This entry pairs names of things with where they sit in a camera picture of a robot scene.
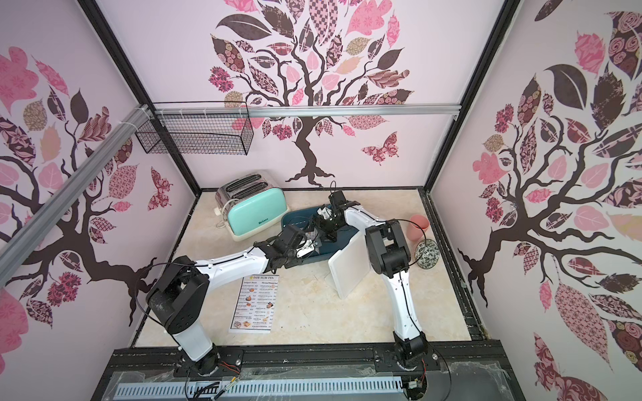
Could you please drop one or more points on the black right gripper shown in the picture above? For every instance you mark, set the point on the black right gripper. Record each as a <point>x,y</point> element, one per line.
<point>331,218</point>

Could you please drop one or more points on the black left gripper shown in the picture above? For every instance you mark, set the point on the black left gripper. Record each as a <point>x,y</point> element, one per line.
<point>294,262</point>

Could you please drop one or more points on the white acrylic menu holder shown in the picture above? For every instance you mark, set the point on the white acrylic menu holder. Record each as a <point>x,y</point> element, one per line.
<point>349,266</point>

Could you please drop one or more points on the old printed menu sheet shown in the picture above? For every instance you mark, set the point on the old printed menu sheet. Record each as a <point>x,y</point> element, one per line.
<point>256,304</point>

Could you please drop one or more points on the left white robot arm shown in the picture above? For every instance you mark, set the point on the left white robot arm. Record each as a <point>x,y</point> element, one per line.
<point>177,298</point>

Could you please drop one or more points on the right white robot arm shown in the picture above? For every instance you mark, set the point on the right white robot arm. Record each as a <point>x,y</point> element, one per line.
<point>378,246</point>

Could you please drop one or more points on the teal plastic bin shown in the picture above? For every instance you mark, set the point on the teal plastic bin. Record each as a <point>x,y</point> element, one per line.
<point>326,249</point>

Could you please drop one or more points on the mint green toaster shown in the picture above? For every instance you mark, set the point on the mint green toaster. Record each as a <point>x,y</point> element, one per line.
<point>251,204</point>

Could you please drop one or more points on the pink plastic cup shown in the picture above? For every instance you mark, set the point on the pink plastic cup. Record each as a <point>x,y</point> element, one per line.
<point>417,228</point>

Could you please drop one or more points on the black wire basket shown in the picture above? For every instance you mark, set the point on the black wire basket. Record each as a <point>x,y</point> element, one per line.
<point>197,128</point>

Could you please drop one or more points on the aluminium rail back wall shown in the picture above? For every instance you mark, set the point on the aluminium rail back wall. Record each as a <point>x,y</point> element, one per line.
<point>310,111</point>

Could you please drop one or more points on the aluminium rail wall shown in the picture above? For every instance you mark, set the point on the aluminium rail wall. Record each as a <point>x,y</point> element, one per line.
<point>15,253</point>
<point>310,111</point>

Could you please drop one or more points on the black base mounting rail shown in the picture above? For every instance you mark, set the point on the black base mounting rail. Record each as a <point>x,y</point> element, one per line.
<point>477,370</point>

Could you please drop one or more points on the white slotted cable duct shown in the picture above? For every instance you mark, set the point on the white slotted cable duct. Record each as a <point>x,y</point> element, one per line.
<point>260,389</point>

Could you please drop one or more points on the aluminium rail left wall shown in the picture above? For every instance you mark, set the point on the aluminium rail left wall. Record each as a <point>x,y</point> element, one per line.
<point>15,253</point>

